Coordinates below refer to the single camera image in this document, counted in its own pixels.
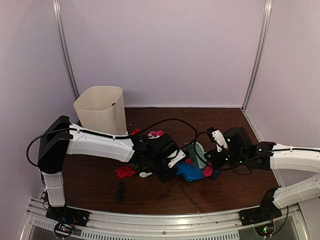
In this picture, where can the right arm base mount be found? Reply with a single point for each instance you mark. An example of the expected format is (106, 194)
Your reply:
(263, 219)

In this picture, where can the red white scrap near bin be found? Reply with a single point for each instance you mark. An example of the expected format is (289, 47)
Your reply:
(135, 132)

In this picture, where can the aluminium frame post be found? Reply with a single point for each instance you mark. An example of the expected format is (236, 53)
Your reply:
(264, 30)
(64, 48)

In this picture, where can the front aluminium rail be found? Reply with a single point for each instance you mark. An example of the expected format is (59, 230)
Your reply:
(102, 225)

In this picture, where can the mint green hand brush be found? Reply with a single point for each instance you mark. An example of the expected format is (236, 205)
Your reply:
(196, 155)

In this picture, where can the green scrap centre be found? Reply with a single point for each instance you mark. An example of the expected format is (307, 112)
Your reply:
(135, 166)

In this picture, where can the navy scrap front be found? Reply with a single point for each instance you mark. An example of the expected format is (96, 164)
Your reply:
(215, 174)

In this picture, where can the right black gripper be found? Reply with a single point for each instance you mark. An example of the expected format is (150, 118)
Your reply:
(212, 159)

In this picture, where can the beige plastic waste bin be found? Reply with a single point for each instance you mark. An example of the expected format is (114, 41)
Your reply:
(101, 108)

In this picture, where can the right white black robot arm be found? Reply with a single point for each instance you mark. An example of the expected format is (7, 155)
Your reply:
(234, 148)

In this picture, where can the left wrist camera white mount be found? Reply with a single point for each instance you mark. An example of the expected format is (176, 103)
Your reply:
(175, 157)

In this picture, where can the red paper scrap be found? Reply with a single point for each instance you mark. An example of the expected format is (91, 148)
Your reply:
(125, 171)

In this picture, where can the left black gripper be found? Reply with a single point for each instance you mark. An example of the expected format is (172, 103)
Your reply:
(165, 178)

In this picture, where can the blue plastic dustpan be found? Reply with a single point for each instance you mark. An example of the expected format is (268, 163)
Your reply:
(189, 172)

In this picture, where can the black scrap front left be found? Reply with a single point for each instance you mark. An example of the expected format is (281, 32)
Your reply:
(119, 194)

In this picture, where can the pink scrap centre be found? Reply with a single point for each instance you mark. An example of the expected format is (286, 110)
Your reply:
(207, 171)

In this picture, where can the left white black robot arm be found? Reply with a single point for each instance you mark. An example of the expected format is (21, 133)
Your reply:
(158, 154)

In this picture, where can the right aluminium frame post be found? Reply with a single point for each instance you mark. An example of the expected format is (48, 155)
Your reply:
(264, 30)

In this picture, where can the left aluminium frame post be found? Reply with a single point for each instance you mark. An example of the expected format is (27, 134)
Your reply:
(64, 48)

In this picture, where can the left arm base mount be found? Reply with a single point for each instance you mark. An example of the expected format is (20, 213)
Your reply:
(68, 219)

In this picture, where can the pink white scrap back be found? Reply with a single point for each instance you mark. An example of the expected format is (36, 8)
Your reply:
(155, 134)

